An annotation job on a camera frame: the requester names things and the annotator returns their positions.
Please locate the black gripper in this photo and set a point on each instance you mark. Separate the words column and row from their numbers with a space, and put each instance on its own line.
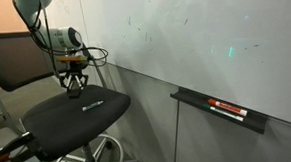
column 77, row 66

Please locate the black whiteboard eraser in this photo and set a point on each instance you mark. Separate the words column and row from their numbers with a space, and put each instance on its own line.
column 75, row 94

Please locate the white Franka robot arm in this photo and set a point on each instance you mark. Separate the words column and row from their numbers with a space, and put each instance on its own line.
column 63, row 37

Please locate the red whiteboard marker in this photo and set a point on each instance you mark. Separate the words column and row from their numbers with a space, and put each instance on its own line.
column 228, row 108

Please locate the green Expo marker uncapped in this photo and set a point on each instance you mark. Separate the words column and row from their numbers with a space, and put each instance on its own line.
column 92, row 106

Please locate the black mesh office chair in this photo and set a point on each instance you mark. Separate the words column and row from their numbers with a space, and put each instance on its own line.
column 74, row 128

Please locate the black marker tray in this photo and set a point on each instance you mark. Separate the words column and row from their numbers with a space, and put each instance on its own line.
column 254, row 123

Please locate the yellowish wrist camera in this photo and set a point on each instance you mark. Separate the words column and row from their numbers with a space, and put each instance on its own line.
column 71, row 58

